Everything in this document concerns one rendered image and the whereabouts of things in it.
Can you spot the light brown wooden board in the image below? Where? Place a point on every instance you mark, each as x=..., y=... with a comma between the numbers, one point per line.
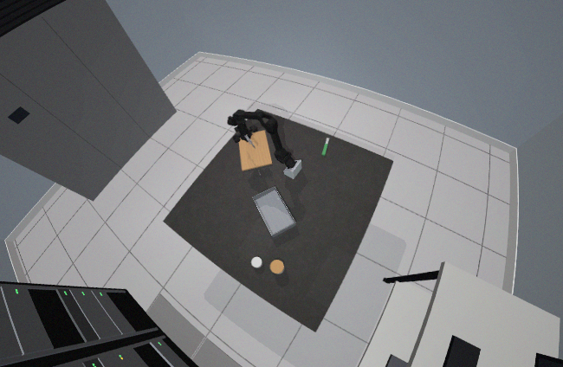
x=255, y=157

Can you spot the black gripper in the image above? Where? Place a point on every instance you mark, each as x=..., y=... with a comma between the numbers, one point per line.
x=243, y=132

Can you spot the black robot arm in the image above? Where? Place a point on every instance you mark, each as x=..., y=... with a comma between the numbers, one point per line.
x=239, y=118

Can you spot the grey roasting tin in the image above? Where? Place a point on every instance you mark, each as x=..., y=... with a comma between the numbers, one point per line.
x=274, y=211

